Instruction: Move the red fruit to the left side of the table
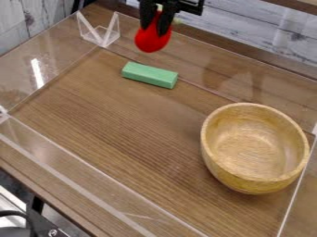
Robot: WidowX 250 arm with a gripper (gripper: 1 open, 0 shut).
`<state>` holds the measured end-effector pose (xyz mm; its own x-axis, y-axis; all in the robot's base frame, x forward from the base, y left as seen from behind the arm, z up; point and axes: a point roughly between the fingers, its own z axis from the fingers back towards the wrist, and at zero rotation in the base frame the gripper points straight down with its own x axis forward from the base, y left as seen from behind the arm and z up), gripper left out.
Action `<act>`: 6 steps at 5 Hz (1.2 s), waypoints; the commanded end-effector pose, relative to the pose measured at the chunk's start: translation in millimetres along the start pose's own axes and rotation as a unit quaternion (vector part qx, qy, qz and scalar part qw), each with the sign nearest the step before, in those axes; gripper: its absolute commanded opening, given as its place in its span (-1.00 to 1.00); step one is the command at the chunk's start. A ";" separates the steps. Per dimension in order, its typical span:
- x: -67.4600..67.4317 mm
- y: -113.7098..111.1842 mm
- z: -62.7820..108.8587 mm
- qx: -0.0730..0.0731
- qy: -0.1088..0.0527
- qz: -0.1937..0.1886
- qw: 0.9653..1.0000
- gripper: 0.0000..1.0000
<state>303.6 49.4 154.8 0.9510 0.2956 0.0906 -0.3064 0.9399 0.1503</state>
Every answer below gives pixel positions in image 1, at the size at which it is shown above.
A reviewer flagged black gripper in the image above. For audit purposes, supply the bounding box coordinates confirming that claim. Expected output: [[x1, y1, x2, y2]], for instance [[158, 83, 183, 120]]
[[138, 0, 205, 36]]

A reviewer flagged red plush fruit green leaf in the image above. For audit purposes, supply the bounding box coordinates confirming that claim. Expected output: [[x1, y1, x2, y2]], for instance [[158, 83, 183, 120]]
[[134, 11, 172, 53]]

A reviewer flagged light wooden bowl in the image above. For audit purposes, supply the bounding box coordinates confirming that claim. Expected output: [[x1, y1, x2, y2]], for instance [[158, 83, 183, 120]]
[[201, 103, 309, 194]]

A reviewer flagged green rectangular block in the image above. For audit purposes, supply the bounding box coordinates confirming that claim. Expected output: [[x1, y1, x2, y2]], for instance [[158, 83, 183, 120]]
[[122, 62, 178, 89]]

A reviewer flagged black table leg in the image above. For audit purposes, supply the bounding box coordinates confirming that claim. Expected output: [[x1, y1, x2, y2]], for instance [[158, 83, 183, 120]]
[[31, 196, 44, 214]]

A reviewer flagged black device bottom left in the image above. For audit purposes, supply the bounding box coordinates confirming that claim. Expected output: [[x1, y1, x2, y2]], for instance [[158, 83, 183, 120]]
[[0, 210, 71, 237]]

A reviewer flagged clear acrylic corner bracket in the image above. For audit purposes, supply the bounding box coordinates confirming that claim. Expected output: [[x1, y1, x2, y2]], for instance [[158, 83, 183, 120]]
[[75, 12, 120, 48]]

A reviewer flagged clear acrylic tray wall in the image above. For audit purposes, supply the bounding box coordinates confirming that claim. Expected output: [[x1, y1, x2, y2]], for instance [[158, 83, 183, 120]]
[[0, 106, 207, 237]]

